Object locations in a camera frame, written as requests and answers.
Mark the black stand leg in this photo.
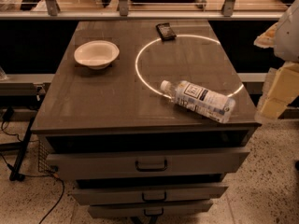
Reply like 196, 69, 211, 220
9, 119, 34, 181

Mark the metal railing frame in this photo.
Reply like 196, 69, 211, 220
0, 0, 287, 21

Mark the grey drawer cabinet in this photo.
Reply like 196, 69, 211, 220
30, 20, 262, 219

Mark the dark rxbar chocolate wrapper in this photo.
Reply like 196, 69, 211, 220
156, 22, 177, 41

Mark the middle grey drawer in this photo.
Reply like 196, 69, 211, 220
72, 183, 228, 205

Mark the top grey drawer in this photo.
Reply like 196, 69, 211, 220
47, 147, 249, 180

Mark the grey drawer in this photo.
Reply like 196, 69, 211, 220
88, 200, 213, 218
72, 183, 228, 205
47, 147, 249, 180

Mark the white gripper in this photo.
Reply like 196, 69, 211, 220
253, 0, 299, 120

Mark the white paper bowl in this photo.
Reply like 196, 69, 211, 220
74, 40, 120, 70

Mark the black floor cable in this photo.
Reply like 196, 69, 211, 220
0, 109, 65, 224

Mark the clear plastic water bottle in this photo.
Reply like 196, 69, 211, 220
160, 80, 235, 123

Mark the bottom grey drawer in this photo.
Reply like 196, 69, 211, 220
88, 200, 213, 218

